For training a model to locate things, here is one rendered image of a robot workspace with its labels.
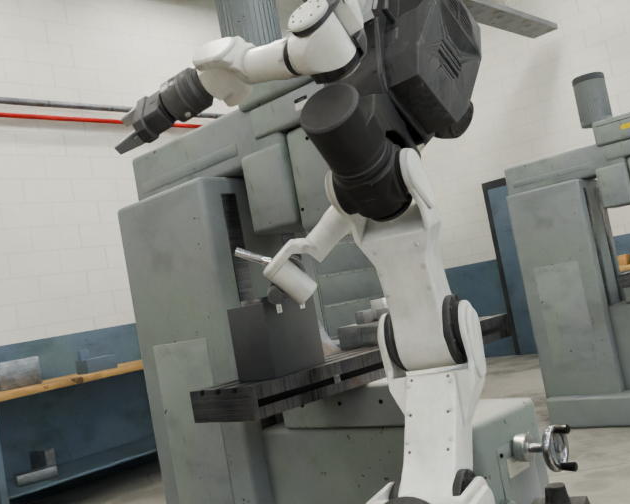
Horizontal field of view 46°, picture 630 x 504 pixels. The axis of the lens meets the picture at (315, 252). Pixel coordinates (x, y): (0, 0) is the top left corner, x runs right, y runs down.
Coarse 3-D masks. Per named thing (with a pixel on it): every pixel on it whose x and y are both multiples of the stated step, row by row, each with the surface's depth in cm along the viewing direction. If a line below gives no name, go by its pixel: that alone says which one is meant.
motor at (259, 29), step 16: (224, 0) 239; (240, 0) 237; (256, 0) 238; (272, 0) 242; (224, 16) 240; (240, 16) 236; (256, 16) 236; (272, 16) 241; (224, 32) 241; (240, 32) 237; (256, 32) 236; (272, 32) 239
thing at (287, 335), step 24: (240, 312) 183; (264, 312) 179; (288, 312) 187; (312, 312) 196; (240, 336) 184; (264, 336) 180; (288, 336) 185; (312, 336) 194; (240, 360) 184; (264, 360) 180; (288, 360) 183; (312, 360) 192
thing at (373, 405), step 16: (432, 368) 208; (448, 368) 207; (464, 368) 212; (368, 384) 202; (384, 384) 198; (320, 400) 214; (336, 400) 210; (352, 400) 205; (368, 400) 201; (384, 400) 198; (288, 416) 223; (304, 416) 219; (320, 416) 214; (336, 416) 210; (352, 416) 206; (368, 416) 202; (384, 416) 198; (400, 416) 194
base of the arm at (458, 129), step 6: (468, 108) 171; (468, 114) 172; (462, 120) 172; (468, 120) 173; (450, 126) 170; (456, 126) 171; (462, 126) 173; (468, 126) 176; (438, 132) 170; (444, 132) 170; (450, 132) 171; (456, 132) 172; (462, 132) 174; (444, 138) 171; (450, 138) 173
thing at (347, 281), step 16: (352, 240) 777; (336, 256) 753; (352, 256) 771; (320, 272) 731; (336, 272) 750; (352, 272) 765; (368, 272) 785; (320, 288) 727; (336, 288) 744; (352, 288) 762; (368, 288) 780; (320, 304) 726; (336, 304) 740; (352, 304) 757; (368, 304) 776; (336, 320) 736; (352, 320) 753; (336, 336) 730
